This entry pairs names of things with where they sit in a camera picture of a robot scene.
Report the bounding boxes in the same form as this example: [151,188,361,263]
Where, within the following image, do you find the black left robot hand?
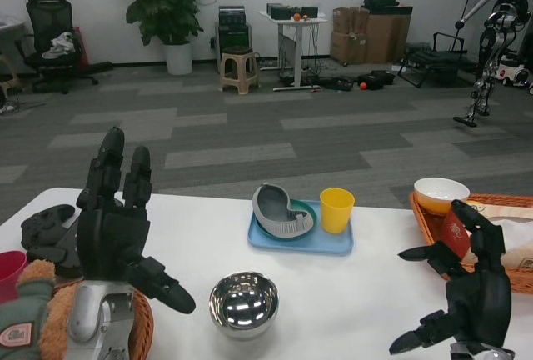
[76,126,197,316]

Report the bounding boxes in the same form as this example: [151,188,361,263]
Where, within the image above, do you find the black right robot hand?
[388,198,514,357]

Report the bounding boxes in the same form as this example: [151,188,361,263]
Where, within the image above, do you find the shiny metal bowl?
[208,271,281,341]

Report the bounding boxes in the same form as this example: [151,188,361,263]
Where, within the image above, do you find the white and orange bowl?
[413,177,471,217]

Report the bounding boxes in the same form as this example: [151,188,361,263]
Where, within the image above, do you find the teal plastic bowl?
[254,198,319,243]

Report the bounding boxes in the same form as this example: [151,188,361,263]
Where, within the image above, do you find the black game controller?
[20,203,77,253]

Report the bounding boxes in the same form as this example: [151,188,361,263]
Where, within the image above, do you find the red snack packet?
[441,208,476,263]

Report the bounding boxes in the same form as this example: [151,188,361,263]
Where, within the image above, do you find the beige paper bag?
[461,198,533,272]

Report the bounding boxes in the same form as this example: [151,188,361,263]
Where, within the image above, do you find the round orange wicker basket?
[49,278,156,360]

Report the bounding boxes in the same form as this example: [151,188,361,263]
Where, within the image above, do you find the rectangular orange wicker basket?
[409,192,533,295]

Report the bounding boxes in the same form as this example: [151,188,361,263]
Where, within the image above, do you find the red plastic cup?
[0,250,28,303]

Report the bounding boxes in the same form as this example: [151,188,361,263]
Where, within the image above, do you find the brown plush toy green outfit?
[0,258,84,360]

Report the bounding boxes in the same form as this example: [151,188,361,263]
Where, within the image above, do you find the grey curved strainer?
[252,182,316,239]

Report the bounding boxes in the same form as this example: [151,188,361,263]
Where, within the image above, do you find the yellow plastic cup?
[319,187,356,235]

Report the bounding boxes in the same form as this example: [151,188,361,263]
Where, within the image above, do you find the light blue plastic tray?
[247,198,356,258]

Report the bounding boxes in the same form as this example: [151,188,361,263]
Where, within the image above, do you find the white plant pot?
[162,41,194,77]

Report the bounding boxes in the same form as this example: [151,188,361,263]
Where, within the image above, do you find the red board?
[73,26,90,67]

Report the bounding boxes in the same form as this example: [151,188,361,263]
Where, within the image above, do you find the wooden stool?
[0,52,22,99]

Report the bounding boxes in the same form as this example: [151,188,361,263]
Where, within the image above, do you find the white crumpled cloth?
[42,31,77,61]

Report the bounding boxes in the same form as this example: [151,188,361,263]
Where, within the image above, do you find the beige plastic stool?
[218,45,262,96]

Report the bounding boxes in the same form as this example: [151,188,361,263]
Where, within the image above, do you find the white toy car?
[496,52,533,87]

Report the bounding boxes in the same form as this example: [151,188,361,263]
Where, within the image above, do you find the grey side desk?
[0,17,27,44]

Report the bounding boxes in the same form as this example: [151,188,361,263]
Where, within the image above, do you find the black office chair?
[15,0,114,96]

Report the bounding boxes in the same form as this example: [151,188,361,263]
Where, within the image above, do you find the black and green cabinet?
[213,5,253,74]

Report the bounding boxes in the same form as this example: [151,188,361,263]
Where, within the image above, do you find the black case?
[356,69,396,92]

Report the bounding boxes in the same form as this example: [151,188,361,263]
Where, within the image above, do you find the green and black tool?
[320,77,356,93]

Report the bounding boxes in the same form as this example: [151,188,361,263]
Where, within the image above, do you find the white standing desk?
[258,10,330,93]

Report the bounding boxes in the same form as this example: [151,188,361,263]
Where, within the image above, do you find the large cardboard box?
[366,2,414,65]

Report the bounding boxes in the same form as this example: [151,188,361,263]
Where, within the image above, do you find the large black box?
[266,2,294,21]

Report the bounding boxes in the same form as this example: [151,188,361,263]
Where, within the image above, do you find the silver and black humanoid robot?
[452,0,532,128]

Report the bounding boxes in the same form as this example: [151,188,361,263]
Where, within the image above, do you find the stacked small cardboard boxes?
[330,6,371,66]

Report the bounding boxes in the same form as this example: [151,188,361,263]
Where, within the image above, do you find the black folding frame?
[396,31,481,88]

